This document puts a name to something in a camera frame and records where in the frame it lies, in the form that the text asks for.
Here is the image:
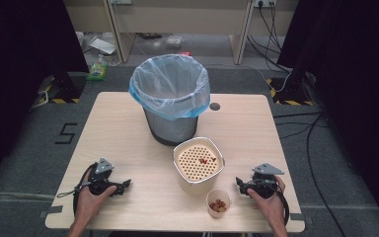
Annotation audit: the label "black stand base striped tape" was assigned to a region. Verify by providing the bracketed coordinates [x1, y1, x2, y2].
[37, 71, 87, 105]
[265, 72, 316, 107]

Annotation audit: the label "blue plastic trash bag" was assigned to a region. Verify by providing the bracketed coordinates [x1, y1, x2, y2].
[128, 53, 211, 121]

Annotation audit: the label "black left gripper strap cable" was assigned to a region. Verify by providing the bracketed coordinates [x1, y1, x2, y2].
[56, 162, 99, 217]

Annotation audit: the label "small beige cup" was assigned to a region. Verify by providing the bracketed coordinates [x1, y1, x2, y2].
[205, 189, 232, 219]

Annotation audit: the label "clear plastic box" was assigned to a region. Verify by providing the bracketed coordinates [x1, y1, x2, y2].
[165, 35, 185, 47]

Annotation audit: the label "black power cables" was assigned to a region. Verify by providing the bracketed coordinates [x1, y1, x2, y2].
[246, 2, 292, 74]

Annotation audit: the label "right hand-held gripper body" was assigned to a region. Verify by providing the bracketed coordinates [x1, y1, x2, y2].
[247, 162, 285, 199]

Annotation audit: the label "grey metal trash can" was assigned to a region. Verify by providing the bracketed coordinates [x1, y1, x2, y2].
[143, 107, 199, 147]

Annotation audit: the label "black tape floor marking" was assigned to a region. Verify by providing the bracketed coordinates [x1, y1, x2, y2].
[54, 122, 79, 145]

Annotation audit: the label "person's left hand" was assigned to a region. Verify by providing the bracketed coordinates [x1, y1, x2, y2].
[74, 168, 118, 222]

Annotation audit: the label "red-brown food scraps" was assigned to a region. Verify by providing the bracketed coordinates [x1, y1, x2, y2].
[197, 156, 218, 165]

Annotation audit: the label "beige strainer container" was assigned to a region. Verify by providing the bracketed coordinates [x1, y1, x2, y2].
[172, 136, 226, 197]

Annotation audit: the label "white wall socket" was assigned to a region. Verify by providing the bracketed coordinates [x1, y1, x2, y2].
[253, 0, 278, 9]

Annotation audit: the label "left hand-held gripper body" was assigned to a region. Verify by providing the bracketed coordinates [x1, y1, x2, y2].
[87, 157, 120, 198]

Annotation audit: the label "green packet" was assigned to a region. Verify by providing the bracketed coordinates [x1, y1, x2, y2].
[85, 53, 109, 82]

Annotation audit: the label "person's right hand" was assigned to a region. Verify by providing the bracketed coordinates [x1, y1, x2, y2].
[246, 175, 287, 229]

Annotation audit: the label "white paper sheet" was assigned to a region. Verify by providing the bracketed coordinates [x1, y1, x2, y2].
[88, 36, 117, 56]

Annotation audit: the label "black curtain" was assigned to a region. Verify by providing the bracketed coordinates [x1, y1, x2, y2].
[276, 0, 379, 228]
[0, 0, 91, 196]

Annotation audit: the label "thin white cable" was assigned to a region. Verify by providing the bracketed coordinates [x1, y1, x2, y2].
[206, 63, 292, 94]

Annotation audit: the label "black floor cables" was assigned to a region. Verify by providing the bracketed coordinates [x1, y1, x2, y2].
[271, 111, 348, 237]

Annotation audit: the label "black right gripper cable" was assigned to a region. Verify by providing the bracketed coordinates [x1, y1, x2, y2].
[274, 184, 291, 227]

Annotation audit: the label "light wooden desk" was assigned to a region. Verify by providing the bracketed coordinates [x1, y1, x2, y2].
[62, 0, 300, 66]

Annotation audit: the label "brown nut shells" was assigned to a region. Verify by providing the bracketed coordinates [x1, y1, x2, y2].
[208, 198, 228, 213]

